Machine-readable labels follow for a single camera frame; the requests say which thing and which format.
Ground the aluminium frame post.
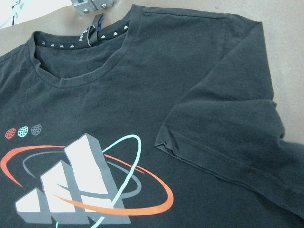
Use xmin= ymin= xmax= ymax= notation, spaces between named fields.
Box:
xmin=71 ymin=0 xmax=114 ymax=15

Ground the black graphic t-shirt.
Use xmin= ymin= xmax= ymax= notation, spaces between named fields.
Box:
xmin=0 ymin=5 xmax=304 ymax=228

